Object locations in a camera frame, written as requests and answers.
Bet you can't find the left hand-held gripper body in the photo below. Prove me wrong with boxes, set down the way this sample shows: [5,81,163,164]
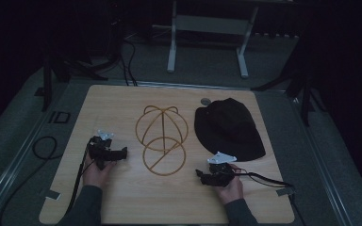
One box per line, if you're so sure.
[87,129,123,170]

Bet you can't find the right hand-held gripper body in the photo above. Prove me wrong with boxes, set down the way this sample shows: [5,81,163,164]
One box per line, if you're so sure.
[201,151,238,187]

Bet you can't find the golden wire hat stand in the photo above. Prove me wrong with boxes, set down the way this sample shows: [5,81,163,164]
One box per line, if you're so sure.
[135,105,189,177]

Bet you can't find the black bucket hat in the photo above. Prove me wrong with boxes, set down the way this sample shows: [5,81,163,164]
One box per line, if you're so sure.
[193,97,267,163]

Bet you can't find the person's right hand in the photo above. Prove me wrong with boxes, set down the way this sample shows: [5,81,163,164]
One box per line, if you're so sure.
[214,163,244,205]

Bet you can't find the person's left hand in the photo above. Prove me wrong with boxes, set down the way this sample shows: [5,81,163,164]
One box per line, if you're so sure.
[82,153,118,190]

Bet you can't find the grey tape strip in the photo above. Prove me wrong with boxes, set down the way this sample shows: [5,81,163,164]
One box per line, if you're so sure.
[44,189,62,201]
[276,187,296,197]

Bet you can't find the black tripod stand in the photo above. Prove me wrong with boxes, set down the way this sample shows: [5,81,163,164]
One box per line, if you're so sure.
[251,62,327,128]
[41,53,109,113]

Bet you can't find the white metal stand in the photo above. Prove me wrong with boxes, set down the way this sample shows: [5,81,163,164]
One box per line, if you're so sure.
[166,0,260,79]

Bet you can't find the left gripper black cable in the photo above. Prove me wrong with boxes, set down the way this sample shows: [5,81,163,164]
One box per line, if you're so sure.
[65,146,96,218]

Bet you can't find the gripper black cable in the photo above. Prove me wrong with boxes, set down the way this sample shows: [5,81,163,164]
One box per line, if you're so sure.
[65,146,96,218]
[232,168,305,226]

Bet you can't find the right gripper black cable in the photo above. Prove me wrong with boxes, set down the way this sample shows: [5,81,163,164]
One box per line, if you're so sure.
[232,168,305,226]

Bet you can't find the black floor cable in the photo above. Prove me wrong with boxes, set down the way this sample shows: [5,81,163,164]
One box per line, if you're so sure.
[0,136,64,226]

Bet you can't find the black cables on floor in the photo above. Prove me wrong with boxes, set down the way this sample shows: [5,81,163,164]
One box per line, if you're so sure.
[107,18,140,87]

